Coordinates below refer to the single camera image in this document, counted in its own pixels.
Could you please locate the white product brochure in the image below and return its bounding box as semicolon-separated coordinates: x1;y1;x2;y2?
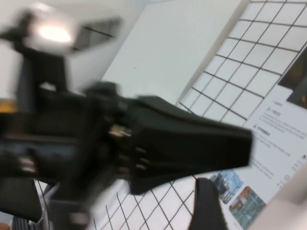
208;43;307;230

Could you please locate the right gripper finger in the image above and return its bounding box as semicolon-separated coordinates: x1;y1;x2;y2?
188;178;232;230

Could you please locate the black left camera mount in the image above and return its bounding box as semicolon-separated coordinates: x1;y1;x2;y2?
0;14;73;101

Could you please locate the white black-grid tablecloth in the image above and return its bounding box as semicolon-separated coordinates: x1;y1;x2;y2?
33;0;307;230

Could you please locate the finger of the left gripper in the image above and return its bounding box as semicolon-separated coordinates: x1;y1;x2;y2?
131;95;250;132
130;125;254;195

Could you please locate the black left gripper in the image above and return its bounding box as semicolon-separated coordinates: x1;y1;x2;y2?
0;80;138;193

